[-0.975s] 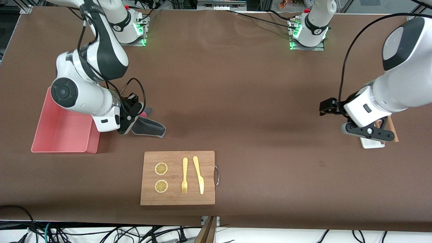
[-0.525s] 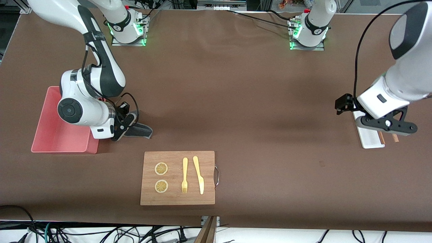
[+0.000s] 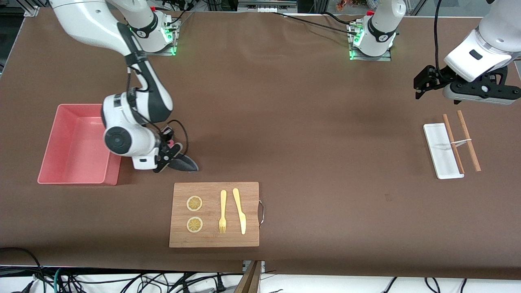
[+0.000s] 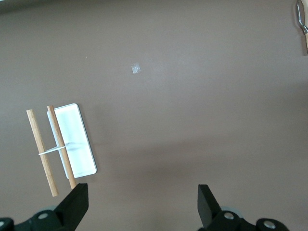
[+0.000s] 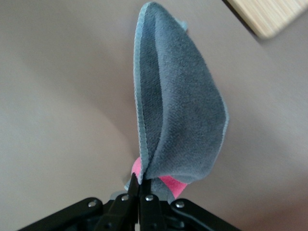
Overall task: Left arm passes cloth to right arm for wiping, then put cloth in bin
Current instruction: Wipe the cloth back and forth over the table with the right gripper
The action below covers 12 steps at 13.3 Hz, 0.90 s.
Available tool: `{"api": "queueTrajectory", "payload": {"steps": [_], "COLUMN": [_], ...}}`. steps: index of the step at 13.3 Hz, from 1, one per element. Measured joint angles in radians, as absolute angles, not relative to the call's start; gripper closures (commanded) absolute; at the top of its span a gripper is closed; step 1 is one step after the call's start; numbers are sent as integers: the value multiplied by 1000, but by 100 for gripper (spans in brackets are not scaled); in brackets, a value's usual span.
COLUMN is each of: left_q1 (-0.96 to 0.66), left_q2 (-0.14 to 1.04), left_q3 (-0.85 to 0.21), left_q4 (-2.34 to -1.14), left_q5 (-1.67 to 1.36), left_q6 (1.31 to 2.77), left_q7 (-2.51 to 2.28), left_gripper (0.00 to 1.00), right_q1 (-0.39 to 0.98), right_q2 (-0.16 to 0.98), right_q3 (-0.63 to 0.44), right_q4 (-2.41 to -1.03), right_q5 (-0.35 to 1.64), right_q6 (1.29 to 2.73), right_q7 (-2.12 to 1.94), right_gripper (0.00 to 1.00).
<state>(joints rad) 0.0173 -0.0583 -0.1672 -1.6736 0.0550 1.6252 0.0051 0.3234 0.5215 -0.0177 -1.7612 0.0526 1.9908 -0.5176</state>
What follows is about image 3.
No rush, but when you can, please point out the yellow plastic fork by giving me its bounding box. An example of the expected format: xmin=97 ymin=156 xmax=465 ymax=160
xmin=219 ymin=190 xmax=227 ymax=234

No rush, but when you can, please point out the pink plastic bin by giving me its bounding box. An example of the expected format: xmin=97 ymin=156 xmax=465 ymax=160
xmin=37 ymin=104 xmax=123 ymax=186

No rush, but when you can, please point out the long black power cable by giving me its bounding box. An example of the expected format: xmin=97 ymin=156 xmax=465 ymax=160
xmin=271 ymin=11 xmax=361 ymax=35

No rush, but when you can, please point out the wooden cutting board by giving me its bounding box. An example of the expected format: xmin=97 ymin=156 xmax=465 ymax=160
xmin=169 ymin=182 xmax=265 ymax=248

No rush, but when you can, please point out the white rectangular tray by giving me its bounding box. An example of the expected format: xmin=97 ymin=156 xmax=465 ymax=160
xmin=423 ymin=123 xmax=464 ymax=179

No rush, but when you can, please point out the short black power cable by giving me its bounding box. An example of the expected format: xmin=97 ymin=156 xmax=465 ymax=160
xmin=322 ymin=11 xmax=358 ymax=26

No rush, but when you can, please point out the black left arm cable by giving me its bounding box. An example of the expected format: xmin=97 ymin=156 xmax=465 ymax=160
xmin=434 ymin=0 xmax=445 ymax=70

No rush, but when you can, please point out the wooden plank piece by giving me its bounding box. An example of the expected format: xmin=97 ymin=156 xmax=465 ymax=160
xmin=235 ymin=260 xmax=263 ymax=293

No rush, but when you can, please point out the tangled black cable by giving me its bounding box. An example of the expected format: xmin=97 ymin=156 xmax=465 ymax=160
xmin=61 ymin=272 xmax=214 ymax=293

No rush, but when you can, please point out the thick black looped cable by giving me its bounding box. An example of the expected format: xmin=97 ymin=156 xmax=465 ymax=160
xmin=0 ymin=247 xmax=43 ymax=293

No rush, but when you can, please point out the red and grey cloth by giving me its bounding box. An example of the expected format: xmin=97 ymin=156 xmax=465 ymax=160
xmin=166 ymin=140 xmax=199 ymax=173

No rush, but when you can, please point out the yellow plastic knife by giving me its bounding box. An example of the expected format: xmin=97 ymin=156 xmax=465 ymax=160
xmin=232 ymin=188 xmax=247 ymax=235

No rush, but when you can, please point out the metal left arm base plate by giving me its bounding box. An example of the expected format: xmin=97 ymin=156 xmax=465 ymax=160
xmin=349 ymin=22 xmax=392 ymax=61

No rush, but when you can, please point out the brown table cover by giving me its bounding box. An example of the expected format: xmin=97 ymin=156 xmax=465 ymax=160
xmin=0 ymin=8 xmax=521 ymax=281

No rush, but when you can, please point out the grey electronics box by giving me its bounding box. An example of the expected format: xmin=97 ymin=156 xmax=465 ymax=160
xmin=237 ymin=0 xmax=298 ymax=13

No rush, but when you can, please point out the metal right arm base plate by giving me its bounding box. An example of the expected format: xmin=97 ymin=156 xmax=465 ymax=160
xmin=134 ymin=16 xmax=180 ymax=56

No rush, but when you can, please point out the aluminium frame profile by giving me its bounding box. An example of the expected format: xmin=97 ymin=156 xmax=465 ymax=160
xmin=22 ymin=0 xmax=40 ymax=17

